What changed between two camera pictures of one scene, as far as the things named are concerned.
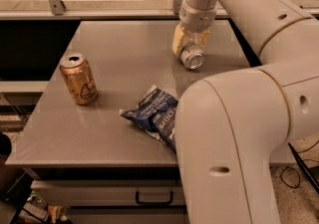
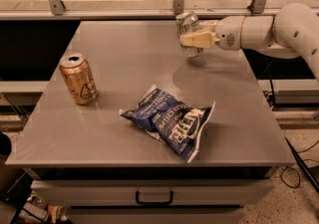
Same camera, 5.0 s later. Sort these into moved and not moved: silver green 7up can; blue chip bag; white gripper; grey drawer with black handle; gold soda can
Moved: silver green 7up can; white gripper
Not moved: gold soda can; grey drawer with black handle; blue chip bag
